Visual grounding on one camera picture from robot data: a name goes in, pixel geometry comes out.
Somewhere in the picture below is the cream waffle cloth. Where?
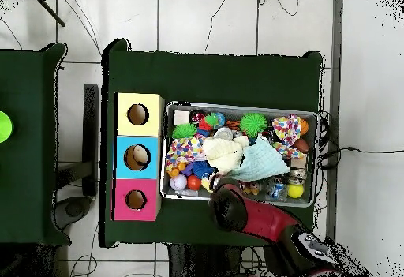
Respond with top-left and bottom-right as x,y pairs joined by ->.
201,135 -> 250,175

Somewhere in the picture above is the mint green waffle cloth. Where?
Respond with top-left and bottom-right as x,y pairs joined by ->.
229,134 -> 291,182

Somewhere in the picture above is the wooden box with three holes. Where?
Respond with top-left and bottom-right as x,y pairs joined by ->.
111,92 -> 166,222

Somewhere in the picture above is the small polka dot cloth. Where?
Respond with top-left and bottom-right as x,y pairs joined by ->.
164,136 -> 206,172

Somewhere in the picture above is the crushed silver can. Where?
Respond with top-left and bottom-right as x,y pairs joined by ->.
214,126 -> 234,141

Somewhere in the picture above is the plain wooden block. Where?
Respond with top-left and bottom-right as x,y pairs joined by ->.
174,110 -> 191,125

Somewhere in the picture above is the large green spiky ball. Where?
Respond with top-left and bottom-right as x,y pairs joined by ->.
238,112 -> 268,138

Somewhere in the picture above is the dark green tablecloth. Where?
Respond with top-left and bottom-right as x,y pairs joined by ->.
99,38 -> 324,248
0,43 -> 71,246

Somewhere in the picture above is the large polka dot cloth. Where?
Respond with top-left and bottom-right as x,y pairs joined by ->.
271,114 -> 306,160

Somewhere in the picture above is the yellow ball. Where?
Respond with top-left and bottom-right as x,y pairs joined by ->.
286,183 -> 305,200

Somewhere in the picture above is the black monitor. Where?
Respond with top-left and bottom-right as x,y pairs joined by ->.
82,84 -> 99,196

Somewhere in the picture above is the grey stand base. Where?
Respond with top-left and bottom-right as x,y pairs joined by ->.
54,195 -> 93,231

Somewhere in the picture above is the bright green round lid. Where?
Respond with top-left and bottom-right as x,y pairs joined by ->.
0,110 -> 13,144

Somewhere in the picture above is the black rod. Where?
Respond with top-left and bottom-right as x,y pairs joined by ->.
32,0 -> 66,28

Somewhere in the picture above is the silver wire mesh bin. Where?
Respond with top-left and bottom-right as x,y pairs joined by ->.
159,100 -> 320,208

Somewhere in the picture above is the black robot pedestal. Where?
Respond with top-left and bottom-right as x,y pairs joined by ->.
166,243 -> 244,277

